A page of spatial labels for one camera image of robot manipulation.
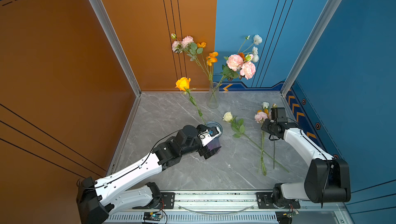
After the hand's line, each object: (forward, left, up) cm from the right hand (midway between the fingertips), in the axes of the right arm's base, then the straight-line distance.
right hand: (265, 125), depth 89 cm
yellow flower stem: (-12, -5, -11) cm, 17 cm away
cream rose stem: (+6, +13, -7) cm, 16 cm away
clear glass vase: (+22, +29, -4) cm, 37 cm away
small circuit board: (-42, +60, -11) cm, 74 cm away
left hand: (-14, +31, +14) cm, 36 cm away
